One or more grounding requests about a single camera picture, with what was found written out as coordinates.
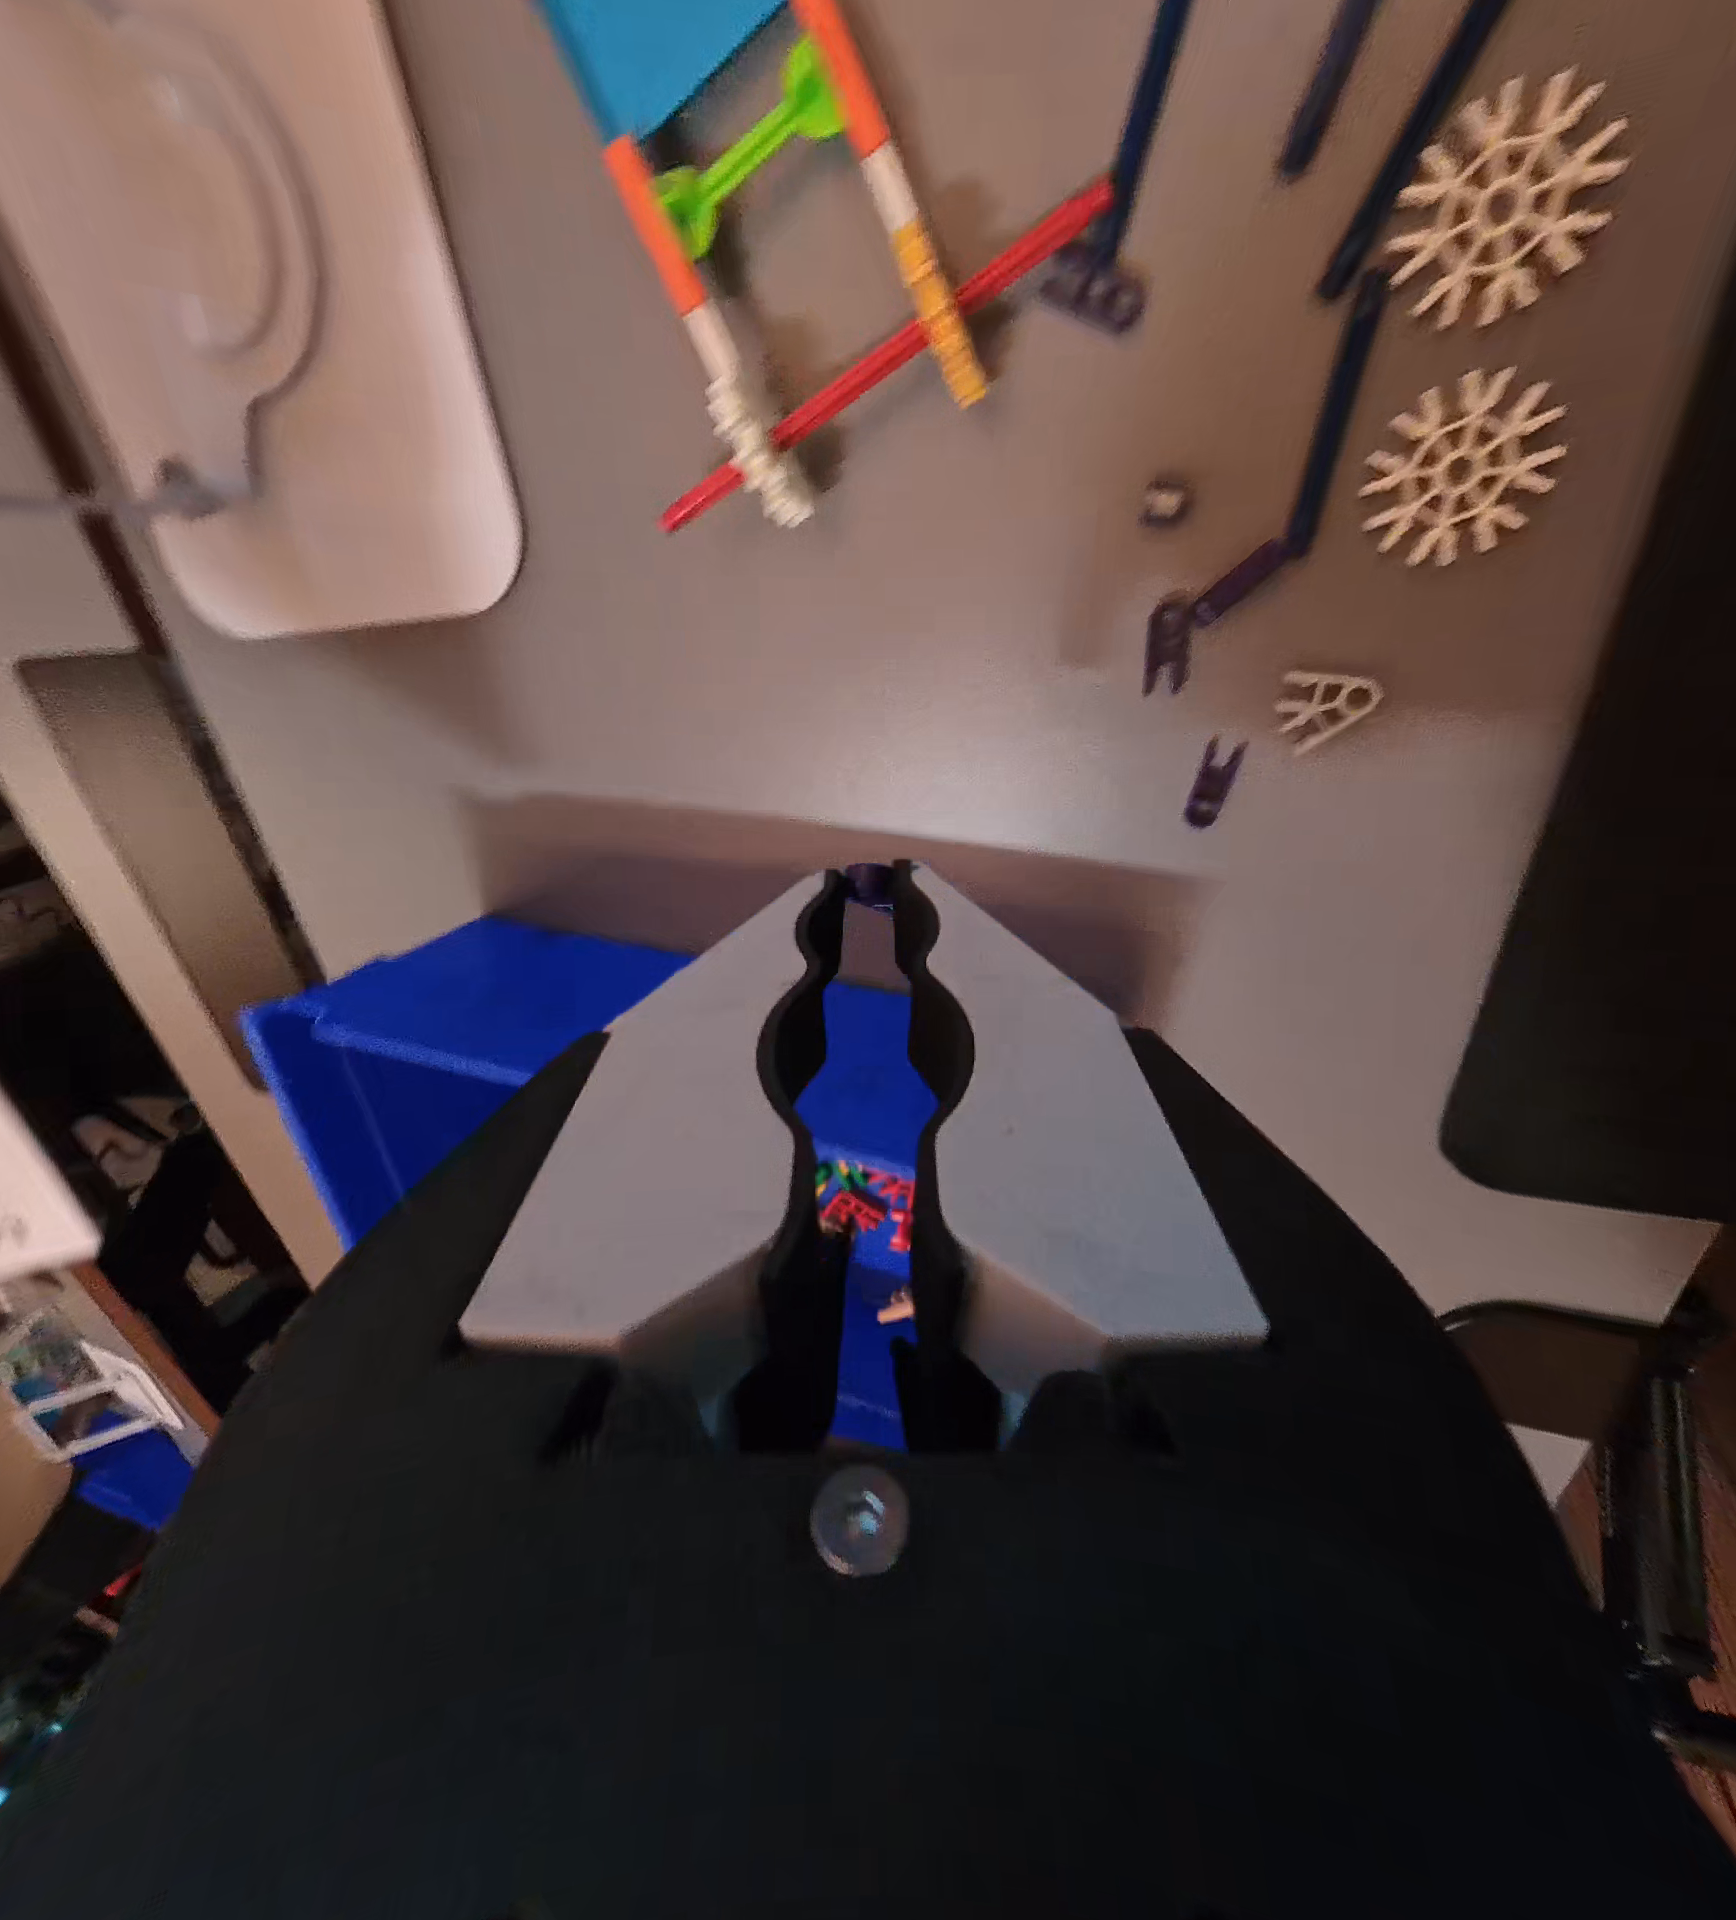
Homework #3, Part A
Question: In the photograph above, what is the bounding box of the long red toy rod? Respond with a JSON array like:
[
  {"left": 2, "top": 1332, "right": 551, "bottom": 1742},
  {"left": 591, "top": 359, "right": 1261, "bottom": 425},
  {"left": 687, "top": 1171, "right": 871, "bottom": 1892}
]
[{"left": 658, "top": 177, "right": 1121, "bottom": 538}]

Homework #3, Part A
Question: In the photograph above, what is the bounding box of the pile of toy construction pieces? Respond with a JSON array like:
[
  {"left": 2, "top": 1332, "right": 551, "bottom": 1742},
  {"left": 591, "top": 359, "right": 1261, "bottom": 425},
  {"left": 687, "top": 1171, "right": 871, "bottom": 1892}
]
[{"left": 809, "top": 1153, "right": 920, "bottom": 1327}]

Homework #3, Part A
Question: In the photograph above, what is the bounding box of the small blue crate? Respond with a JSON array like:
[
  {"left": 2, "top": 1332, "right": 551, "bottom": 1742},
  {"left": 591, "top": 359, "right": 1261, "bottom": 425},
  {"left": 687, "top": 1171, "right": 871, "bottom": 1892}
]
[{"left": 70, "top": 1422, "right": 199, "bottom": 1536}]

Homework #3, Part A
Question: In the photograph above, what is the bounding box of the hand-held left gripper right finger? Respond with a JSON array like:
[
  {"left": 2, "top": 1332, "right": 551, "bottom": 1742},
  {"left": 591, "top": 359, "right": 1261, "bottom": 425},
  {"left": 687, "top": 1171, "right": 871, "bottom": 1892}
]
[{"left": 890, "top": 859, "right": 1273, "bottom": 1422}]

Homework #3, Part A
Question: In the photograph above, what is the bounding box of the grey fan connector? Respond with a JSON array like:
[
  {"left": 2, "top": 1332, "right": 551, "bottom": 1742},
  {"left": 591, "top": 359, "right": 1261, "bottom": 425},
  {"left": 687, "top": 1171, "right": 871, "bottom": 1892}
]
[{"left": 1273, "top": 671, "right": 1389, "bottom": 757}]

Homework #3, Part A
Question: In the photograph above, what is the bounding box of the blue storage bin with tag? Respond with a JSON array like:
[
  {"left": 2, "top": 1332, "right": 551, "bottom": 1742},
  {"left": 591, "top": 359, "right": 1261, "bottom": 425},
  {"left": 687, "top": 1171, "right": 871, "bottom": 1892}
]
[{"left": 241, "top": 915, "right": 919, "bottom": 1455}]

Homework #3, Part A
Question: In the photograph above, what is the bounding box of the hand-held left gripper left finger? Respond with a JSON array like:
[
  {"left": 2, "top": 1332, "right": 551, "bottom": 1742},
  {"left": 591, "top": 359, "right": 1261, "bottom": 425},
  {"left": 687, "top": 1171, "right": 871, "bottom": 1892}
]
[{"left": 461, "top": 866, "right": 851, "bottom": 1430}]

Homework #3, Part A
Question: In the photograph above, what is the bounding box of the white snowflake connector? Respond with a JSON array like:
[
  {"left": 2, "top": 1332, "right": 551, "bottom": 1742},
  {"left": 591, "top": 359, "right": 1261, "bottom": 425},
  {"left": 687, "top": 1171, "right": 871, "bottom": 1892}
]
[
  {"left": 1384, "top": 67, "right": 1634, "bottom": 334},
  {"left": 1358, "top": 366, "right": 1570, "bottom": 571}
]

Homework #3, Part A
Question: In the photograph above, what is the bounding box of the colourful toy construction model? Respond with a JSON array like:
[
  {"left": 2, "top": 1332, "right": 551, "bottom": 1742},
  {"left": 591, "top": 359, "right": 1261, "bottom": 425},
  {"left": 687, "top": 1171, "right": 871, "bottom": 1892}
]
[{"left": 531, "top": 0, "right": 995, "bottom": 533}]

